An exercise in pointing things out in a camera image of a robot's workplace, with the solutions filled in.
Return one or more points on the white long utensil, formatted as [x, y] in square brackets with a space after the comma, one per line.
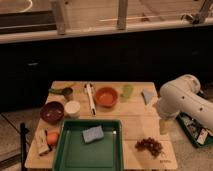
[91, 101]

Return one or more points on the grey blue triangular cloth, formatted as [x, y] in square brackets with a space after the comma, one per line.
[147, 96]

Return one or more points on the green plastic tray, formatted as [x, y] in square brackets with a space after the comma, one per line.
[74, 154]

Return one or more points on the dark purple grape bunch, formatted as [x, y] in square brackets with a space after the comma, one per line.
[152, 145]

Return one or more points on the black chair post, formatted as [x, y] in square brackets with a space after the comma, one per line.
[23, 132]

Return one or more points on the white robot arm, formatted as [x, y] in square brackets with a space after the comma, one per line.
[180, 95]

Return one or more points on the dark maroon bowl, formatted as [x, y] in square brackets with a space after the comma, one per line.
[52, 112]

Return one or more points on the orange red bowl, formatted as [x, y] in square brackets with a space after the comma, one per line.
[106, 97]

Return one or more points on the green bin with items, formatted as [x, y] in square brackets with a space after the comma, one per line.
[192, 129]

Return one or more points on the blue sponge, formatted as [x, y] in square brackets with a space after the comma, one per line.
[92, 134]

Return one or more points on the light green cup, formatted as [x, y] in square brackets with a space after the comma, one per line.
[127, 91]

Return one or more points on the small metal cup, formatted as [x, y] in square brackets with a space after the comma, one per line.
[68, 93]

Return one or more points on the white cup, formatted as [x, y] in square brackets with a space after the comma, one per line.
[72, 108]

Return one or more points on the orange fruit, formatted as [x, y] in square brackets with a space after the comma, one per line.
[52, 138]

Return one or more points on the green vegetable toy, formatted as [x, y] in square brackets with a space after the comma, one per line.
[55, 91]

